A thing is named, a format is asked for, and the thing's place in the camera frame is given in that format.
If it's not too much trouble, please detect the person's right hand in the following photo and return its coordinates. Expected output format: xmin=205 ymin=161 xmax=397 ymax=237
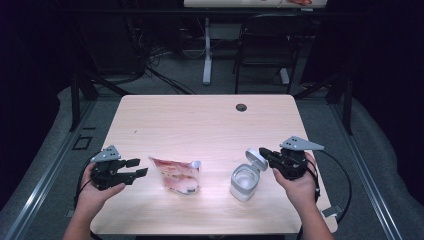
xmin=272 ymin=151 xmax=321 ymax=215

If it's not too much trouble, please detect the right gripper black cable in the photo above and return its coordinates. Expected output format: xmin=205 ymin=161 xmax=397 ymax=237
xmin=304 ymin=146 xmax=353 ymax=240

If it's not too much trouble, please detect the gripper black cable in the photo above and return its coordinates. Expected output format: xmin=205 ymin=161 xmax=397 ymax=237
xmin=304 ymin=146 xmax=353 ymax=240
xmin=73 ymin=151 xmax=103 ymax=240

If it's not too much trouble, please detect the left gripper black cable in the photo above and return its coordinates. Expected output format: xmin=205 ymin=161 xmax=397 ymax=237
xmin=73 ymin=151 xmax=103 ymax=240

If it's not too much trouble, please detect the person's left hand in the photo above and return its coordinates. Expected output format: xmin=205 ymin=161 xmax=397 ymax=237
xmin=74 ymin=162 xmax=127 ymax=222

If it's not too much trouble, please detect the black folding chair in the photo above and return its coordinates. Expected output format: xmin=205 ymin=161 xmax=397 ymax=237
xmin=233 ymin=13 xmax=313 ymax=95

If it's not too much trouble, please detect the bundle of floor cables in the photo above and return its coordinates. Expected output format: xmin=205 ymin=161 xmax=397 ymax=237
xmin=126 ymin=16 xmax=198 ymax=96

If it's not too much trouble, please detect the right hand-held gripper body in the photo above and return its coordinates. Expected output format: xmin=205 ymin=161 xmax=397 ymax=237
xmin=268 ymin=134 xmax=325 ymax=182

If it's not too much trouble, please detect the black metal stand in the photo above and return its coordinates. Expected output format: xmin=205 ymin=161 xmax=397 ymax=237
xmin=68 ymin=66 xmax=131 ymax=133
xmin=293 ymin=71 xmax=354 ymax=136

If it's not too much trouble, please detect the pink white refill pouch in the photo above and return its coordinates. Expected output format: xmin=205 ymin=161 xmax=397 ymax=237
xmin=148 ymin=156 xmax=203 ymax=197

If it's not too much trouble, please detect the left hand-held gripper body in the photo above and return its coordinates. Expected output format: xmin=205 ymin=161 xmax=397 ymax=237
xmin=89 ymin=144 xmax=138 ymax=192

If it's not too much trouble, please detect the aluminium floor rail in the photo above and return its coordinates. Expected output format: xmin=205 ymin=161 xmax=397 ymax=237
xmin=331 ymin=103 xmax=404 ymax=240
xmin=4 ymin=99 xmax=96 ymax=240

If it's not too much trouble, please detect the white background desk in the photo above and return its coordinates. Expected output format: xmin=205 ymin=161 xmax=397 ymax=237
xmin=183 ymin=0 xmax=329 ymax=86

